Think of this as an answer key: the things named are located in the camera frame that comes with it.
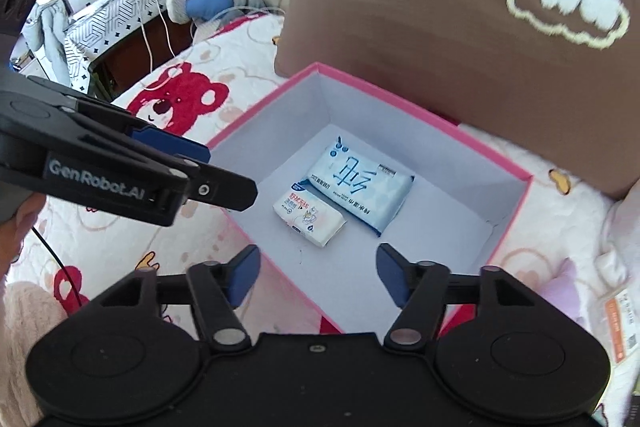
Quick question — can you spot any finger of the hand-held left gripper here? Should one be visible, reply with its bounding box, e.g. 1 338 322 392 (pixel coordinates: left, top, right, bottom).
29 76 211 164
172 157 258 210

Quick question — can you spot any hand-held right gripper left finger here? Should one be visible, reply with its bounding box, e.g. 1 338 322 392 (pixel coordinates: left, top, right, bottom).
97 245 262 354

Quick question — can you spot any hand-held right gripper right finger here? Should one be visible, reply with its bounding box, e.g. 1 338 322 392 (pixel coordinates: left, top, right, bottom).
376 243 540 354

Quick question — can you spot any small white tissue pack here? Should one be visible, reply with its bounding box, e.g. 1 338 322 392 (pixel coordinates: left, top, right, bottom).
272 188 348 249

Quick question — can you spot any blue tissue pack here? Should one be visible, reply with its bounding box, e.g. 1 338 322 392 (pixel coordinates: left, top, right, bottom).
306 137 416 238

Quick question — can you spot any pink cardboard box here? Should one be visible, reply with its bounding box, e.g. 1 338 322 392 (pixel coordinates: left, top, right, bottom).
206 63 535 335

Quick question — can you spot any clear box with orange label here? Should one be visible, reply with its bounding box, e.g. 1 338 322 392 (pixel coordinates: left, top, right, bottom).
602 287 640 365

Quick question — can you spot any person's left hand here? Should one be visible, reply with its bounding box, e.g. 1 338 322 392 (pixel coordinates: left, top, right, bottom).
0 195 49 280

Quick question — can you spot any bear printed blanket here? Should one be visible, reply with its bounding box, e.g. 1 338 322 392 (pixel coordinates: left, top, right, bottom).
0 9 640 427

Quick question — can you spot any dark wooden cabinet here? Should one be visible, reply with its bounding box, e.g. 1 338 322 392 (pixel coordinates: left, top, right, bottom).
90 12 193 100

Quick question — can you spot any light grey jacket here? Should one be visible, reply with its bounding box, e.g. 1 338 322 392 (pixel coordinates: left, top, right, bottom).
22 0 73 90

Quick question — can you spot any patterned cloth side table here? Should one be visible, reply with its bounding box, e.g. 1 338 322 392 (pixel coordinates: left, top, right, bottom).
64 0 193 90

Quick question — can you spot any white cloth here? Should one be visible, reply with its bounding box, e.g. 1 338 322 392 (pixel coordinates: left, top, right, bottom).
595 249 631 288

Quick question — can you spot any brown embroidered pillow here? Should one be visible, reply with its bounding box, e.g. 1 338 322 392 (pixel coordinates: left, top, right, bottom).
274 0 640 200

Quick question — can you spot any black cable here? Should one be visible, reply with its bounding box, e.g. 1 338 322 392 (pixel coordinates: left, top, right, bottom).
31 227 88 308

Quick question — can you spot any white charger cable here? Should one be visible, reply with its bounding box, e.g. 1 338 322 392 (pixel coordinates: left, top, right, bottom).
131 0 177 58

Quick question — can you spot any thin white cable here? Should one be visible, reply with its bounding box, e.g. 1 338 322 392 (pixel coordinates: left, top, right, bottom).
190 6 288 42

